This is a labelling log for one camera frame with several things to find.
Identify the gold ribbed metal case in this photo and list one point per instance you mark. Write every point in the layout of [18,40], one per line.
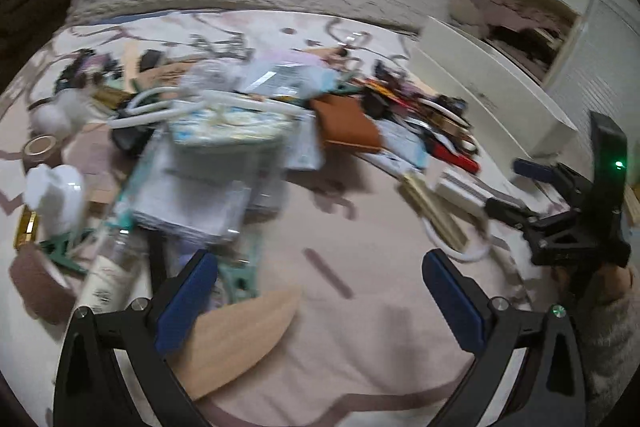
[435,212]

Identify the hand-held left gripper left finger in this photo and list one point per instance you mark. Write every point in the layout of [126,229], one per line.
[192,287]

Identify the person's right hand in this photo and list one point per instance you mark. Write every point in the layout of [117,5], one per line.
[617,282]

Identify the brown tape roll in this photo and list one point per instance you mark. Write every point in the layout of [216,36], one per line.
[42,149]

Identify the pile of clothes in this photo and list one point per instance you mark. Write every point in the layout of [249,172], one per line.
[520,27]

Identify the brown suede pad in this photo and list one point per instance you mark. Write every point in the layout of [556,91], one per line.
[42,287]

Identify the white shoe box lid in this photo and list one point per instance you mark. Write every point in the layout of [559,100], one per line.
[465,117]

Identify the clear bottle with white label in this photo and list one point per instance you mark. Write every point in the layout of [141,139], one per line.
[112,272]

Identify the white charger block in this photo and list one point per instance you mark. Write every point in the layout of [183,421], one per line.
[460,189]

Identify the rose gold scissors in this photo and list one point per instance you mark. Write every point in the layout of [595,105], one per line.
[350,39]

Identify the brown leather case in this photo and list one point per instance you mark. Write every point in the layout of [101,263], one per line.
[347,124]

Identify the oval wooden board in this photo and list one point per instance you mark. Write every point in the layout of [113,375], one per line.
[235,337]

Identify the clear plastic phone case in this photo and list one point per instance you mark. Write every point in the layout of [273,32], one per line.
[195,197]

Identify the white printed leaflet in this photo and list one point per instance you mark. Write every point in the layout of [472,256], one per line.
[405,149]

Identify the white shoe box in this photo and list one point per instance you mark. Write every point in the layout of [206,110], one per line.
[500,72]

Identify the green floral pouch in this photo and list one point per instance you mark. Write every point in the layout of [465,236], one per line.
[230,127]

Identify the white slatted cabinet door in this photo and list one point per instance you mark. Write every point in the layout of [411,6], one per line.
[600,57]

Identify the white plastic bottle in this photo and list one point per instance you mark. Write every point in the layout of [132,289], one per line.
[55,197]

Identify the gold rectangular block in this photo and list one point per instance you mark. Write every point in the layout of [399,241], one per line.
[26,232]

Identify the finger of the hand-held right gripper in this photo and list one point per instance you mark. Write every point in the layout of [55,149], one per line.
[507,209]
[532,169]

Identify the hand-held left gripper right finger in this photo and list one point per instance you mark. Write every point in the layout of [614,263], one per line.
[450,287]

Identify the white plastic packet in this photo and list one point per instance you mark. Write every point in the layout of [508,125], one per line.
[285,77]

